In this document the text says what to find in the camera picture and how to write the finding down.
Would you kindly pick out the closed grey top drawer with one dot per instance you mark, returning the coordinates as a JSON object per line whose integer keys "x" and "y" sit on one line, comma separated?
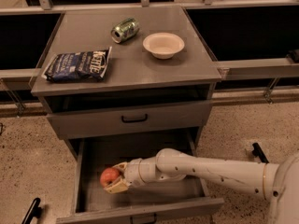
{"x": 133, "y": 119}

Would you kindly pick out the metal glass railing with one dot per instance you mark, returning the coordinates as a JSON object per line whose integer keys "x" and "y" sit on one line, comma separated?
{"x": 122, "y": 99}

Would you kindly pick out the blue Kettle chips bag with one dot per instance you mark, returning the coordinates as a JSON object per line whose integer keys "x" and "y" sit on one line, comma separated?
{"x": 77, "y": 66}

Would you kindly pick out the white paper bowl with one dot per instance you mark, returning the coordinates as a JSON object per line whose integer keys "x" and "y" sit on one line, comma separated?
{"x": 163, "y": 45}

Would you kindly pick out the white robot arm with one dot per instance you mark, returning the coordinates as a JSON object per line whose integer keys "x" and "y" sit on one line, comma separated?
{"x": 277, "y": 183}

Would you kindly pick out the grey drawer cabinet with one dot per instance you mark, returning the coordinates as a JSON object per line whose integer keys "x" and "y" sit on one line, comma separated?
{"x": 161, "y": 81}

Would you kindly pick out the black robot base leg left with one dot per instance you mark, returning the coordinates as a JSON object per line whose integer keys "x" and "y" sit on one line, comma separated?
{"x": 34, "y": 211}

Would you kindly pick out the red apple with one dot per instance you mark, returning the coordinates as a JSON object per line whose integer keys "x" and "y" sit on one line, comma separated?
{"x": 108, "y": 176}

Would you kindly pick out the green soda can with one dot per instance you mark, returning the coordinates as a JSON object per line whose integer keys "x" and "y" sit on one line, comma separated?
{"x": 124, "y": 30}

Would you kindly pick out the open grey middle drawer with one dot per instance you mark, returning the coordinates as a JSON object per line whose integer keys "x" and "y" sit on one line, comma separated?
{"x": 146, "y": 205}

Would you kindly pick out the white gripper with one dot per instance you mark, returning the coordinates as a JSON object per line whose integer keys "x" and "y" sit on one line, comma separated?
{"x": 133, "y": 171}

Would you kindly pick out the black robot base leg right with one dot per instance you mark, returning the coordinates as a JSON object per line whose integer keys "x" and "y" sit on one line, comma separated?
{"x": 258, "y": 152}

